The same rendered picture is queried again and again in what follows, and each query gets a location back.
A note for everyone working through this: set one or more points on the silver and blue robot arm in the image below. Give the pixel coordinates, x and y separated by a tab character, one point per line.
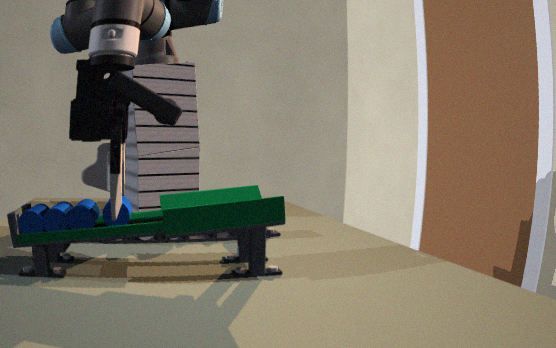
152	23

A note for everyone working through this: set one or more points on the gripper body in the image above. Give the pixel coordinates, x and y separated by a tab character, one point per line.
93	111

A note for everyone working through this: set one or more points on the blue cylinder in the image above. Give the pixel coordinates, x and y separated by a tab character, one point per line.
31	221
123	215
56	218
84	215

